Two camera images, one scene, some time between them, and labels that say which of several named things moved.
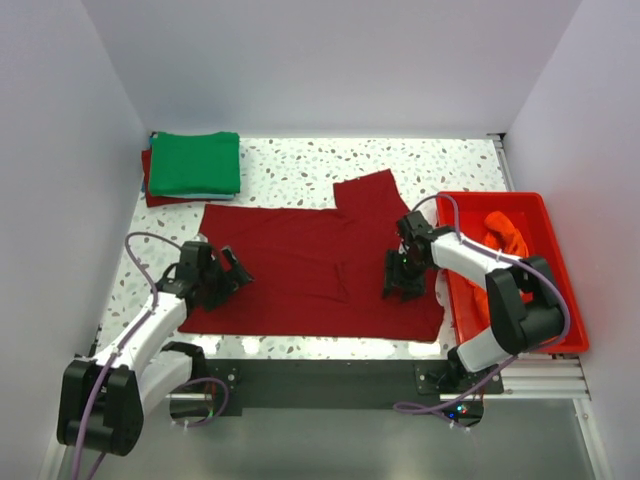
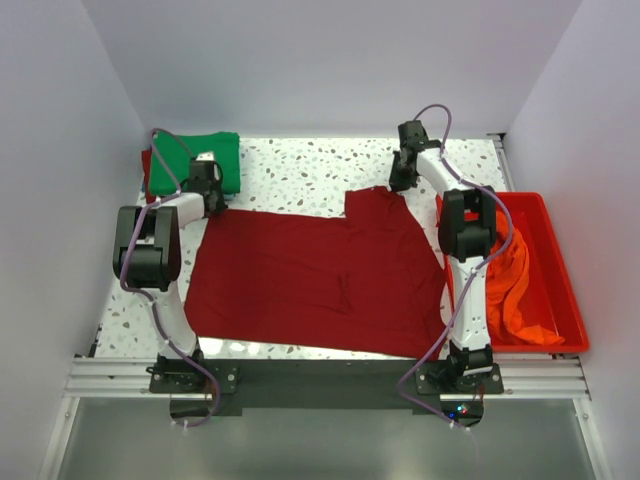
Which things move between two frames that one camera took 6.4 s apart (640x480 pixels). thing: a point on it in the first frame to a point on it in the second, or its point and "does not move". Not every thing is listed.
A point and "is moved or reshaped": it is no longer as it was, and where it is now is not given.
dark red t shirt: [318, 272] is moved or reshaped
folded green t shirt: [194, 163] does not move
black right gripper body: [405, 276] to [400, 177]
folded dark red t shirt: [152, 200] does not move
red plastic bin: [464, 213] does not move
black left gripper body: [226, 282] to [215, 201]
